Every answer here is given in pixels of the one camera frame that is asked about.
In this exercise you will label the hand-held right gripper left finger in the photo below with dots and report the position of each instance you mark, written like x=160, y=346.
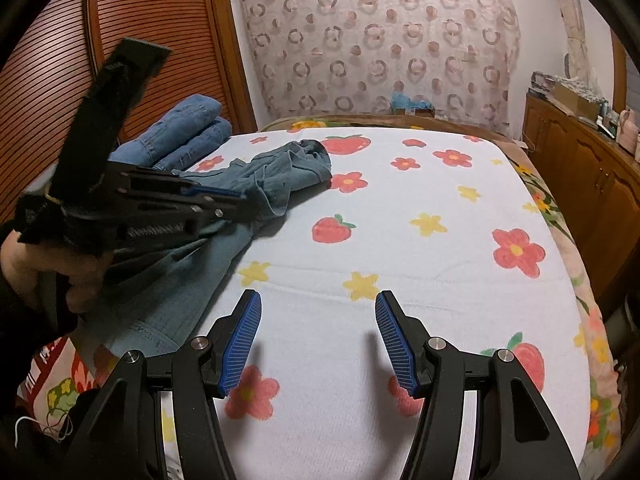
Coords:
x=245, y=340

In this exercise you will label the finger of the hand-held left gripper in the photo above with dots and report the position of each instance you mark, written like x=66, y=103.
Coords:
x=165, y=182
x=160, y=225

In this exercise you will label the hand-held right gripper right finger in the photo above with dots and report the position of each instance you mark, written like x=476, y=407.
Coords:
x=395, y=340

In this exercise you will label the grey-blue pants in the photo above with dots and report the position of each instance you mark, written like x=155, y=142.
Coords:
x=280, y=175

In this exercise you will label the person's left forearm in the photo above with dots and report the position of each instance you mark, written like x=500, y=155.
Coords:
x=25, y=320

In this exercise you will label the person's left hand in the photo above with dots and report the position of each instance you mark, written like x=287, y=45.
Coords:
x=22, y=270

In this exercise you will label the folded blue jeans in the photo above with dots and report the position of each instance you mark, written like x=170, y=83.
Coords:
x=200, y=130

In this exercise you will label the white floral strawberry blanket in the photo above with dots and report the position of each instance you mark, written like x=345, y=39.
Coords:
x=400, y=240

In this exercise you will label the wooden wardrobe side panel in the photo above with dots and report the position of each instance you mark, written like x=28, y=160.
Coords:
x=230, y=60

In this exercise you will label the red printed cloth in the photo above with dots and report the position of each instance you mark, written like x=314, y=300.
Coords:
x=55, y=360

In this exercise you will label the beige floral bedspread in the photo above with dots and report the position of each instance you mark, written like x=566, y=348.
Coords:
x=595, y=360

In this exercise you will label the blue cloth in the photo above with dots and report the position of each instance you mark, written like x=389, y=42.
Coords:
x=407, y=100

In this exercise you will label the wooden cabinet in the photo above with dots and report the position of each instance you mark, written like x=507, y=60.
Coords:
x=580, y=170

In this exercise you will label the circle-patterned sheer curtain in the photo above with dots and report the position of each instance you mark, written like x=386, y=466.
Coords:
x=380, y=40

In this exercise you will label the open cardboard box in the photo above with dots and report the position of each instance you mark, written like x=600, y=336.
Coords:
x=575, y=100

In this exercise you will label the pink bag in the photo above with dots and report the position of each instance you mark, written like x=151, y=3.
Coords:
x=629, y=132

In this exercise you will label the beige lace curtain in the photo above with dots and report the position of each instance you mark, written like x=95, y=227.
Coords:
x=572, y=25

